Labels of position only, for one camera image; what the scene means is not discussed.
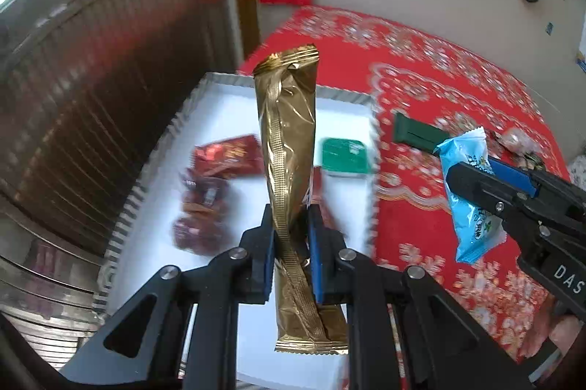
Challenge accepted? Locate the clear bag of nuts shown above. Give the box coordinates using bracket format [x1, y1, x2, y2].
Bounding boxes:
[498, 129, 537, 155]

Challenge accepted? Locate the dark green snack packet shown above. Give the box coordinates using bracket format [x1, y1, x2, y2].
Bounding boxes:
[393, 111, 447, 153]

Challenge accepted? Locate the white container with green lid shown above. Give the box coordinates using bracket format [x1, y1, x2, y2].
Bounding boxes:
[319, 137, 371, 179]

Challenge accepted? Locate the light blue snack packet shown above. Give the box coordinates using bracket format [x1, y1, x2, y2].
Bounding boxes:
[433, 129, 507, 265]

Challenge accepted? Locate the wooden slatted panel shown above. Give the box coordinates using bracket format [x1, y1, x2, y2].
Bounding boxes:
[0, 0, 230, 262]

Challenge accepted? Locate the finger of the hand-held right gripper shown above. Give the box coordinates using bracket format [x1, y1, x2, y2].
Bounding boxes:
[489, 158, 545, 197]
[446, 162, 519, 222]

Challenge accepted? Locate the gold snack packet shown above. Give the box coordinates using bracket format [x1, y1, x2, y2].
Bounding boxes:
[253, 44, 349, 356]

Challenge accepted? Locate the person's right hand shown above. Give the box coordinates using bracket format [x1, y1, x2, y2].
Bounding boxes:
[517, 310, 586, 375]

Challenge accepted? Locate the red foil snack packet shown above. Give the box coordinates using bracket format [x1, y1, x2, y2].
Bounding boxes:
[191, 134, 265, 180]

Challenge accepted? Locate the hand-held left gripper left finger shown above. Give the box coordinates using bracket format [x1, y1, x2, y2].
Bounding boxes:
[59, 204, 278, 390]

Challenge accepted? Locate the dark label snack packet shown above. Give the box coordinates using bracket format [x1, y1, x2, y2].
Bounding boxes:
[517, 152, 546, 172]

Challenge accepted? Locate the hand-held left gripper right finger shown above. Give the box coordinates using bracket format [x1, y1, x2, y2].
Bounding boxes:
[306, 204, 532, 390]

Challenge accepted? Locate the striped cardboard box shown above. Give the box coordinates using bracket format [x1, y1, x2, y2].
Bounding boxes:
[94, 71, 381, 390]

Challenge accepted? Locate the clear bag of red dates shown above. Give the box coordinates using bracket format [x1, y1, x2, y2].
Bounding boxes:
[171, 170, 232, 255]

